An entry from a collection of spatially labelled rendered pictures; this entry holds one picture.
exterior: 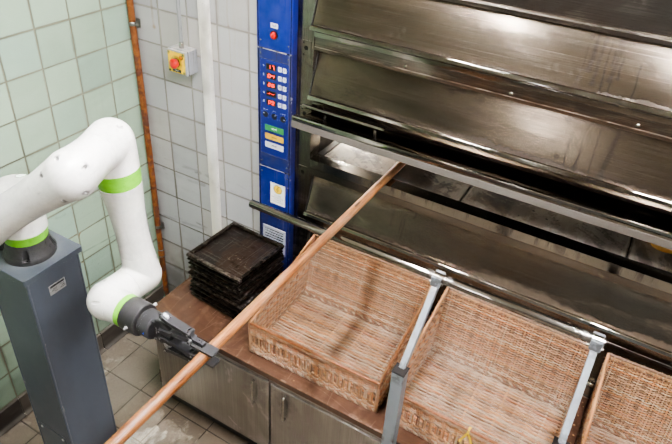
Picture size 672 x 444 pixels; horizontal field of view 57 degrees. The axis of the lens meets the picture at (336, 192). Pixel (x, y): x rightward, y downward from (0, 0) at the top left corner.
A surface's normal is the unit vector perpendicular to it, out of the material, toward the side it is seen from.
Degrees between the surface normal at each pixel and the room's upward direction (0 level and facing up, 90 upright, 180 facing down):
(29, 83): 90
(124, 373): 0
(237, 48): 90
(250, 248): 0
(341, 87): 70
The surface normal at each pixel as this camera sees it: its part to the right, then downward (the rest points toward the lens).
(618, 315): -0.44, 0.14
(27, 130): 0.86, 0.31
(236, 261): 0.05, -0.84
